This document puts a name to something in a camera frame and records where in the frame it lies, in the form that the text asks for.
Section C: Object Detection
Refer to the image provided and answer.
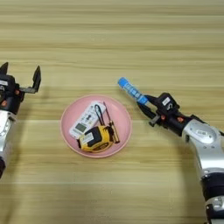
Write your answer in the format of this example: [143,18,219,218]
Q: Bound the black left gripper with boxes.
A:
[0,61,42,116]

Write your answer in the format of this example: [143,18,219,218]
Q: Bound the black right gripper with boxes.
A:
[136,94,193,137]

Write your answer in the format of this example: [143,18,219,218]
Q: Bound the blue tube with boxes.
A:
[117,77,150,106]

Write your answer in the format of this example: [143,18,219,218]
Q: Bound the yellow black tape measure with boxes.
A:
[77,103,115,153]

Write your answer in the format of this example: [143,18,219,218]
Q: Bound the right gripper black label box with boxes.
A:
[157,92,179,113]

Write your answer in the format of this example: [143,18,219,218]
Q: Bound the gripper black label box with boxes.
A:
[157,92,179,113]
[0,73,16,95]

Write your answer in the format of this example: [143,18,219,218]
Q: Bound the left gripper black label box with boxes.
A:
[0,73,16,95]

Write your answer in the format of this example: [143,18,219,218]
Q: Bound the pink plastic bowl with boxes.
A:
[59,94,133,158]

